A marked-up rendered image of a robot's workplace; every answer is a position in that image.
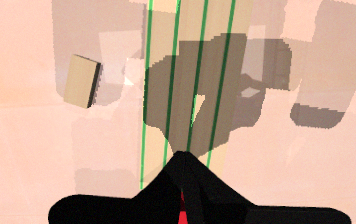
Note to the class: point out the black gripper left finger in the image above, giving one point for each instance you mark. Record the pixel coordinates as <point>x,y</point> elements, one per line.
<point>156,203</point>

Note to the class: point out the tan rectangular block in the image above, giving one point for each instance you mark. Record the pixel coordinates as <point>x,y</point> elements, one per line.
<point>81,81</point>

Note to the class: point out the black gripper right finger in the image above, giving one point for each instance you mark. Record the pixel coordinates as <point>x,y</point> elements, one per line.
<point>209,200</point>

